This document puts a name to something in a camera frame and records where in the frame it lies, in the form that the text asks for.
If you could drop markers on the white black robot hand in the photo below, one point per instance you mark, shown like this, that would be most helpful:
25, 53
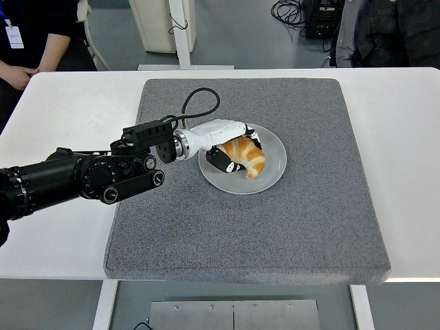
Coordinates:
220, 132

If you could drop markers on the person's hand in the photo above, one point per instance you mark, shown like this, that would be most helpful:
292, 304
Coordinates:
15, 77

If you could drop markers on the golden croissant bread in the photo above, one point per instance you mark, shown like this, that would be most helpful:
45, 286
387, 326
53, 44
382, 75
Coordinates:
251, 154

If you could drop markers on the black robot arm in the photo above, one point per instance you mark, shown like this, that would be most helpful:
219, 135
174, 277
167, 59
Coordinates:
68, 178

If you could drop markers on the person's forearm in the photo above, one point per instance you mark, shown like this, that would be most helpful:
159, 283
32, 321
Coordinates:
55, 51

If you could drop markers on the grey round plate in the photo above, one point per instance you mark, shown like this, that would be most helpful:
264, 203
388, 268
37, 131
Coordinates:
271, 168

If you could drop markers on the grey metal plate with screws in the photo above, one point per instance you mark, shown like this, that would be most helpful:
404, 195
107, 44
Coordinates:
233, 316

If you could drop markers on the white name badge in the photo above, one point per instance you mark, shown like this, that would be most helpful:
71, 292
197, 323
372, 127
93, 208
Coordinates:
14, 36

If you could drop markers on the seated person with badge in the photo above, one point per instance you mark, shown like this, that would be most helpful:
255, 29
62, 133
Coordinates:
44, 17

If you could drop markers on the white chair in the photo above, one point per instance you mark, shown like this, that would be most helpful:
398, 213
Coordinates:
90, 38

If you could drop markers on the grey felt mat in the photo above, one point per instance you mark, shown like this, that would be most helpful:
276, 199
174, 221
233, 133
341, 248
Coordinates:
240, 233

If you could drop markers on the white cabinet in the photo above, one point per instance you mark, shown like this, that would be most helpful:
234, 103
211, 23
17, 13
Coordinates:
153, 24

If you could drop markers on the black equipment box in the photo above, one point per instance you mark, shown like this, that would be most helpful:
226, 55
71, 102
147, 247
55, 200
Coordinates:
323, 19

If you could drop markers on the person in dark jacket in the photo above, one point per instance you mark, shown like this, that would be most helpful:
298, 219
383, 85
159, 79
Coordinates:
385, 34

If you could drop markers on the white table leg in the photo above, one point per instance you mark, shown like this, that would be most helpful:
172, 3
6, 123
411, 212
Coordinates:
361, 309
103, 306

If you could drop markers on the white post with base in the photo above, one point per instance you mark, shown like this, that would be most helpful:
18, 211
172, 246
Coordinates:
181, 44

